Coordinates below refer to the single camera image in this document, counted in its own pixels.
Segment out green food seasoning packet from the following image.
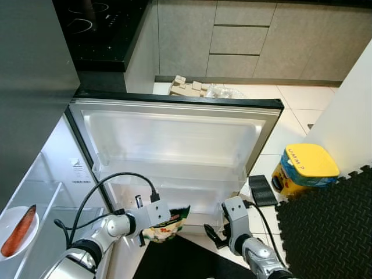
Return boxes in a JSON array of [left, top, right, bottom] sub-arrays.
[[142, 205, 191, 244]]

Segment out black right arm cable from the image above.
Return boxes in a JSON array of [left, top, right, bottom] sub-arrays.
[[247, 199, 287, 259]]

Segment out grey freezer door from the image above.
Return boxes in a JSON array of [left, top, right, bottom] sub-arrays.
[[0, 0, 81, 214]]

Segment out clear plastic bag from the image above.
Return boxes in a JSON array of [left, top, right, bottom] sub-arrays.
[[203, 83, 246, 101]]

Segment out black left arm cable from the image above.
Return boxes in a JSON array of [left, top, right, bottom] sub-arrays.
[[54, 171, 161, 248]]

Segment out yellow lidded container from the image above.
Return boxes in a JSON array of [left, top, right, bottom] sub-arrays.
[[271, 143, 341, 200]]

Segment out black foam floor mat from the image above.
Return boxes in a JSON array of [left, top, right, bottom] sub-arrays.
[[274, 165, 372, 279]]

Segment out orange carrot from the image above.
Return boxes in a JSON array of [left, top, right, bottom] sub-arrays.
[[1, 204, 37, 258]]

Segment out glass fridge shelf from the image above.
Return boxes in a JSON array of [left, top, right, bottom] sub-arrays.
[[0, 177, 108, 279]]

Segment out grey kitchen cabinets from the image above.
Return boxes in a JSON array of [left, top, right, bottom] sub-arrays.
[[125, 0, 372, 88]]

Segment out black ribbed pad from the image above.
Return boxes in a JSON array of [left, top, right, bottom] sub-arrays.
[[248, 174, 279, 208]]

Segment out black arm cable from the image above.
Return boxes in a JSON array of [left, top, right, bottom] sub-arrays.
[[247, 199, 287, 259], [54, 171, 161, 248]]

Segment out clear fridge door bin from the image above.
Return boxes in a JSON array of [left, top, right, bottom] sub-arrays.
[[90, 158, 249, 229]]

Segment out black induction cooktop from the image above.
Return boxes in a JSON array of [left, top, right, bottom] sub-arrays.
[[52, 0, 153, 74]]

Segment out white bowl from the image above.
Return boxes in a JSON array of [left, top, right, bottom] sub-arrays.
[[0, 206, 40, 263]]

